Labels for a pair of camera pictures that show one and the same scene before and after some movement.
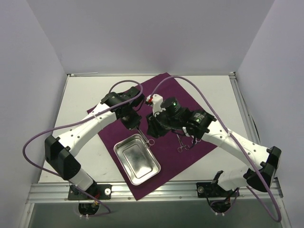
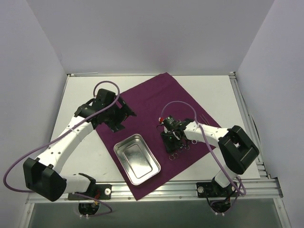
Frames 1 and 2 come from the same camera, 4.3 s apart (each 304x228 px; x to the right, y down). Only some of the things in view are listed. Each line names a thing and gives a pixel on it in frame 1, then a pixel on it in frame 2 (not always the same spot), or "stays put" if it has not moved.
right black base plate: [210, 190] stays put
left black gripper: [132, 121] → [124, 114]
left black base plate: [97, 192] stays put
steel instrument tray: [137, 159] stays put
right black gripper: [154, 128] → [171, 141]
